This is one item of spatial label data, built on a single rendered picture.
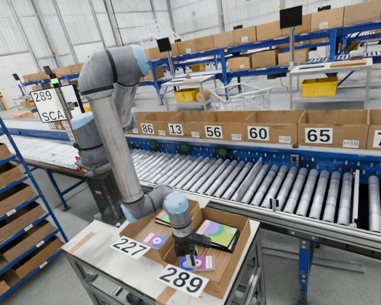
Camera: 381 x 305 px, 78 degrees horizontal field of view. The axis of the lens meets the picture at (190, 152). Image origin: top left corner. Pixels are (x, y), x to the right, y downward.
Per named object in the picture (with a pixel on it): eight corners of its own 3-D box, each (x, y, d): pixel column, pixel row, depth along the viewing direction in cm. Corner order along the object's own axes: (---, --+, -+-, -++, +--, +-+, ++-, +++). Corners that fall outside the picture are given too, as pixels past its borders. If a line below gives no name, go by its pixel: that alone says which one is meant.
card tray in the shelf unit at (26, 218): (-5, 244, 188) (-12, 235, 183) (-16, 233, 205) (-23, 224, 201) (46, 212, 216) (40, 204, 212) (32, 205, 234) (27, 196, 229)
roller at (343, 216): (335, 231, 119) (336, 224, 117) (343, 177, 156) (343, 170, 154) (348, 234, 116) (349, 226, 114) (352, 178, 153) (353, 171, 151)
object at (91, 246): (62, 251, 140) (60, 247, 139) (130, 194, 183) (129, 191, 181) (213, 334, 86) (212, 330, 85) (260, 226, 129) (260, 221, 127)
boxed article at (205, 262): (181, 259, 114) (180, 257, 114) (214, 256, 112) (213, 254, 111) (179, 273, 108) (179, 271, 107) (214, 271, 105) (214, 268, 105)
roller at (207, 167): (179, 195, 173) (178, 189, 171) (213, 161, 210) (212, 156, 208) (185, 196, 170) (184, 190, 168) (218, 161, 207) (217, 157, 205)
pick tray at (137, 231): (123, 247, 130) (117, 233, 125) (166, 204, 157) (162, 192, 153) (162, 265, 114) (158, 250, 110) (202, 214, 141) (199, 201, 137)
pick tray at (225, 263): (165, 276, 108) (160, 261, 104) (203, 220, 137) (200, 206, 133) (222, 301, 93) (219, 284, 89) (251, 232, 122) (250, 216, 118)
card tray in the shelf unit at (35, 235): (8, 262, 195) (2, 254, 191) (-6, 251, 212) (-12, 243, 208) (54, 229, 224) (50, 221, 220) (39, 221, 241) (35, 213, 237)
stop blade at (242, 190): (238, 203, 150) (237, 191, 146) (261, 167, 183) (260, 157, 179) (239, 203, 149) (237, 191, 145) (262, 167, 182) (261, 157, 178)
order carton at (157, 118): (140, 135, 256) (136, 120, 248) (157, 125, 277) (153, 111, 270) (169, 137, 234) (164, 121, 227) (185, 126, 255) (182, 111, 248)
